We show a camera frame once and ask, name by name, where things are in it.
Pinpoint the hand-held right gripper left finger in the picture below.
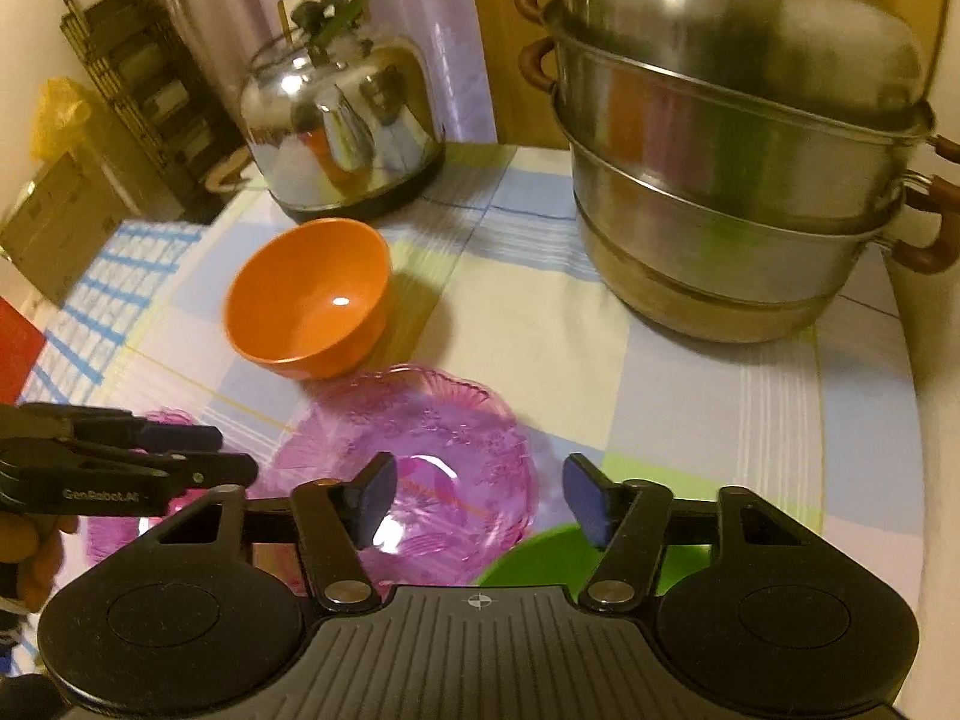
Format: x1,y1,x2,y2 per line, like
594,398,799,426
141,452,399,612

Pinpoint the green bowl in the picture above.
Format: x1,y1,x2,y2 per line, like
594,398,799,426
476,523,713,590

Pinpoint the orange bowl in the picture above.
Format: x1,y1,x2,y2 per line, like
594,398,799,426
225,217,392,381

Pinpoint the checkered tablecloth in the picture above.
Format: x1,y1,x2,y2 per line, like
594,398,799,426
28,141,932,620

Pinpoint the steel kettle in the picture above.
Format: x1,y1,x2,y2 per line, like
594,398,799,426
238,0,449,223

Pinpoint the yellow plastic bag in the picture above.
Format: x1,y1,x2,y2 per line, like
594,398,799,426
29,78,95,166

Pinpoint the large purple glass plate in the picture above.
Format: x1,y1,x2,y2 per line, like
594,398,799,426
268,364,542,572

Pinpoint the cardboard box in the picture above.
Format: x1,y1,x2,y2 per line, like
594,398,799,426
0,153,130,308

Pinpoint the pale purple curtain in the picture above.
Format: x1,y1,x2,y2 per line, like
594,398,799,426
130,0,497,190

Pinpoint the red flat object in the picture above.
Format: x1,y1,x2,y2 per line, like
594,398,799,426
0,298,48,407

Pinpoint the steel steamer pot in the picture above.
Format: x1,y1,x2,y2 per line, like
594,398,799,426
515,0,960,347

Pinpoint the small purple glass plate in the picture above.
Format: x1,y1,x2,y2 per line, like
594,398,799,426
85,405,197,580

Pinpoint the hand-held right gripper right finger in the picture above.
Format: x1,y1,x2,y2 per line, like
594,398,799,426
561,454,808,612

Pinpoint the wooden panel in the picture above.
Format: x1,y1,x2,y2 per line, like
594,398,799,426
468,0,580,152

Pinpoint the dark wicker rack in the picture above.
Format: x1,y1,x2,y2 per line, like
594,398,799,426
58,0,250,226

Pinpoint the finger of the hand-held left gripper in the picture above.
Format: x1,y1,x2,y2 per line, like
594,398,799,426
148,451,260,500
0,403,224,459

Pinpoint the person's left hand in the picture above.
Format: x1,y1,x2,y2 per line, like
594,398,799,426
0,516,78,617

